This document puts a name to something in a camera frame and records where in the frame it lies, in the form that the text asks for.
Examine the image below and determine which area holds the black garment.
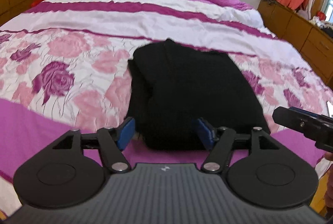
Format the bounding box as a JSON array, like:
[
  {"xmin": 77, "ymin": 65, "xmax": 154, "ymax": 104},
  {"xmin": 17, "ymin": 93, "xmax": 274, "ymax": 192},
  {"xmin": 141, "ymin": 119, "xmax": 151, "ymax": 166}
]
[{"xmin": 128, "ymin": 40, "xmax": 269, "ymax": 151}]

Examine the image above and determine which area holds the wooden sideboard cabinet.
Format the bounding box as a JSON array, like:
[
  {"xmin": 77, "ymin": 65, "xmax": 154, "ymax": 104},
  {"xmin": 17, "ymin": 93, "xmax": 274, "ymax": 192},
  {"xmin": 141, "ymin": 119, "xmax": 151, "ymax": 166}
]
[{"xmin": 257, "ymin": 0, "xmax": 333, "ymax": 88}]

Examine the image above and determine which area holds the purple white floral bedspread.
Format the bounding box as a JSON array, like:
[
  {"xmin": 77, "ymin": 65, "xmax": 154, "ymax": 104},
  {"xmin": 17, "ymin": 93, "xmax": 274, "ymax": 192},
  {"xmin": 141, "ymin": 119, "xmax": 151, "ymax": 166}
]
[{"xmin": 1, "ymin": 0, "xmax": 332, "ymax": 215}]

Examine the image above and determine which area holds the red item on sideboard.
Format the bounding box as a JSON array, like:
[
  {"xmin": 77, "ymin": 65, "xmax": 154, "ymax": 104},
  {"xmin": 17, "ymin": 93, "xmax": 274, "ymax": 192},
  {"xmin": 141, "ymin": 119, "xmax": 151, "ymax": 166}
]
[{"xmin": 316, "ymin": 11, "xmax": 326, "ymax": 21}]

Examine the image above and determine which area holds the small red item on floor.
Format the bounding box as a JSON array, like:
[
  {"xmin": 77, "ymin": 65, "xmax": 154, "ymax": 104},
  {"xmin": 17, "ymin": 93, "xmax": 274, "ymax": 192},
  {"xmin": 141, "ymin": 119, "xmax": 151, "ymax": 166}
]
[{"xmin": 30, "ymin": 0, "xmax": 45, "ymax": 8}]

